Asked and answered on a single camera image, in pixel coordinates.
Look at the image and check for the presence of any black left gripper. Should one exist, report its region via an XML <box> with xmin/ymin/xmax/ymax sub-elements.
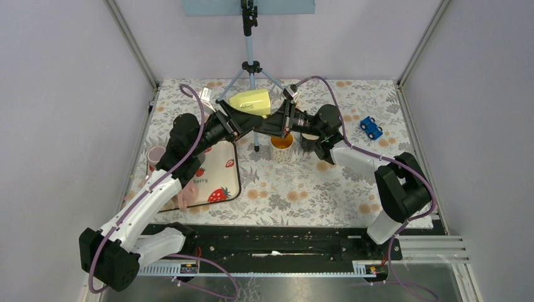
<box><xmin>190</xmin><ymin>99</ymin><xmax>264</xmax><ymax>157</ymax></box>

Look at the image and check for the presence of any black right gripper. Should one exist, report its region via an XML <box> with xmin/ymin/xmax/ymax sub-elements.
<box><xmin>253</xmin><ymin>99</ymin><xmax>324</xmax><ymax>140</ymax></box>

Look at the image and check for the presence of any floral mug orange inside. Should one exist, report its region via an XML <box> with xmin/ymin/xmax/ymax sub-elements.
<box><xmin>270</xmin><ymin>133</ymin><xmax>294</xmax><ymax>164</ymax></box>

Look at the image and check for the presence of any yellow mug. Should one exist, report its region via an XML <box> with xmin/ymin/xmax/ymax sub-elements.
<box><xmin>229</xmin><ymin>89</ymin><xmax>271</xmax><ymax>117</ymax></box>

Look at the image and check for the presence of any black mug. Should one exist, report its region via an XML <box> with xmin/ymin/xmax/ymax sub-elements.
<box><xmin>300</xmin><ymin>133</ymin><xmax>319</xmax><ymax>152</ymax></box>

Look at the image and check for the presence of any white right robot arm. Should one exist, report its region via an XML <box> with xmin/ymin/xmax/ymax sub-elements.
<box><xmin>254</xmin><ymin>99</ymin><xmax>434</xmax><ymax>259</ymax></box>

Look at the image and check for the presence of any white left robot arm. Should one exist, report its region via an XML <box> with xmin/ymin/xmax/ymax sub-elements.
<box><xmin>79</xmin><ymin>101</ymin><xmax>264</xmax><ymax>294</ymax></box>

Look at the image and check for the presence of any pink mug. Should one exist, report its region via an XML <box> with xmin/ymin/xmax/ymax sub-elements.
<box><xmin>176</xmin><ymin>183</ymin><xmax>199</xmax><ymax>210</ymax></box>

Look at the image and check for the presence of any floral tablecloth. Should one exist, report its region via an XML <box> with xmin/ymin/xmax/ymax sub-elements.
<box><xmin>154</xmin><ymin>79</ymin><xmax>413</xmax><ymax>227</ymax></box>

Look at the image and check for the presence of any strawberry print tray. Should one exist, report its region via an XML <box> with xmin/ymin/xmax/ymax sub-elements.
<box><xmin>160</xmin><ymin>141</ymin><xmax>241</xmax><ymax>212</ymax></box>

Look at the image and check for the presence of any purple cup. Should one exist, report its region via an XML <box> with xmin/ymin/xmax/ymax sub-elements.
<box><xmin>146</xmin><ymin>145</ymin><xmax>166</xmax><ymax>174</ymax></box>

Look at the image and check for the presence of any blue toy car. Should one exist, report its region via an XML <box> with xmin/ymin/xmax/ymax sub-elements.
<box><xmin>360</xmin><ymin>116</ymin><xmax>383</xmax><ymax>140</ymax></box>

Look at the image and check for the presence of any blue camera tripod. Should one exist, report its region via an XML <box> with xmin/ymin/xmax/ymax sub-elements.
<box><xmin>216</xmin><ymin>0</ymin><xmax>297</xmax><ymax>152</ymax></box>

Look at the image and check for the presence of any blue board on wall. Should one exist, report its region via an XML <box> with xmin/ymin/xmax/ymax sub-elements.
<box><xmin>181</xmin><ymin>0</ymin><xmax>316</xmax><ymax>16</ymax></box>

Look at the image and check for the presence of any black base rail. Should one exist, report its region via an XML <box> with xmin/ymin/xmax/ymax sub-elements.
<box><xmin>168</xmin><ymin>222</ymin><xmax>403</xmax><ymax>275</ymax></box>

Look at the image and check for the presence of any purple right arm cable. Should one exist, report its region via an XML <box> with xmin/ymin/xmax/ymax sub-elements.
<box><xmin>296</xmin><ymin>75</ymin><xmax>439</xmax><ymax>302</ymax></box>

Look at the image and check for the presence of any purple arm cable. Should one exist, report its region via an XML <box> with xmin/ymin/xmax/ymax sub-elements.
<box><xmin>296</xmin><ymin>75</ymin><xmax>439</xmax><ymax>302</ymax></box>
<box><xmin>88</xmin><ymin>84</ymin><xmax>207</xmax><ymax>294</ymax></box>

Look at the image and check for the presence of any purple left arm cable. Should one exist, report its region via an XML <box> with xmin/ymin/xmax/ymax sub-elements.
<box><xmin>88</xmin><ymin>84</ymin><xmax>207</xmax><ymax>294</ymax></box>

